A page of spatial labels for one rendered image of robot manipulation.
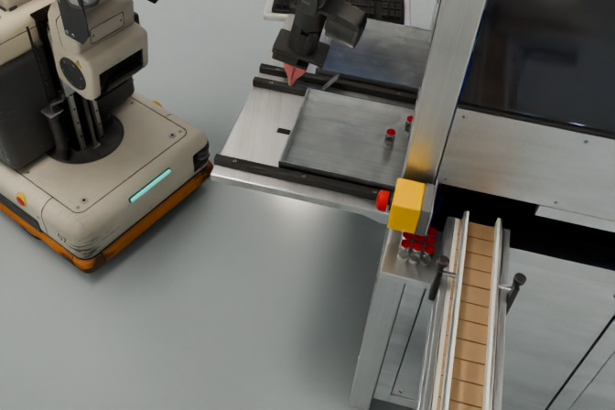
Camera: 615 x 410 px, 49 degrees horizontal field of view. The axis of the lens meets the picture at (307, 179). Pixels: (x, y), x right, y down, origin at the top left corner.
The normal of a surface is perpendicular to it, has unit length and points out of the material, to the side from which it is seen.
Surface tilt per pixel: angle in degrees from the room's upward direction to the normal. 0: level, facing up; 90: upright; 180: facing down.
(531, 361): 90
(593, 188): 90
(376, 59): 0
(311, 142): 0
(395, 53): 0
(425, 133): 90
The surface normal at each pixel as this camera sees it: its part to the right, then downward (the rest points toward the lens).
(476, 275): 0.06, -0.69
